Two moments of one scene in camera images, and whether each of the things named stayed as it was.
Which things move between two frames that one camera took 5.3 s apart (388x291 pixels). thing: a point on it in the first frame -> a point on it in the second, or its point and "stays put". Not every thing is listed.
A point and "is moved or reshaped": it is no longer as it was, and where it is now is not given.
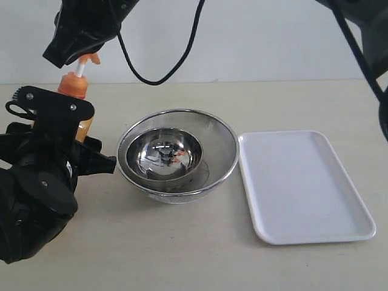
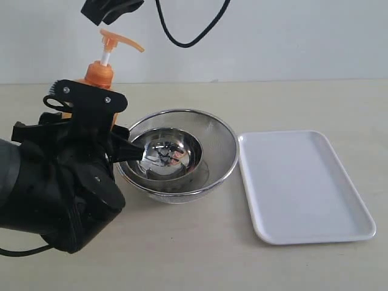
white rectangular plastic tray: [297, 191] stays put
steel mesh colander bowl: [177, 156] stays put
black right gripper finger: [83, 26] -> [107, 11]
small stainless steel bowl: [163, 154] stays put
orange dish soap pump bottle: [75, 85] is moved or reshaped
